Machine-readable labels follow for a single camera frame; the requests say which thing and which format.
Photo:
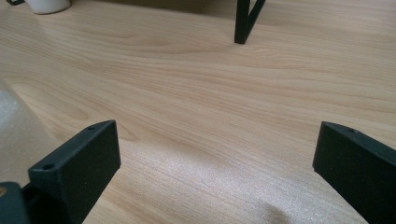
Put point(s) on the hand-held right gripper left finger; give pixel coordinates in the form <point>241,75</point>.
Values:
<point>81,161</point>

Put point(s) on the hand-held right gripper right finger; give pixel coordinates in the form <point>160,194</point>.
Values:
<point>358,168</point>

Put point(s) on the glass jar with white powder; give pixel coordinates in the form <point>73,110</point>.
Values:
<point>46,5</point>

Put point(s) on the black metal shelf rack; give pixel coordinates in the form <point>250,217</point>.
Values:
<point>242,21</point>

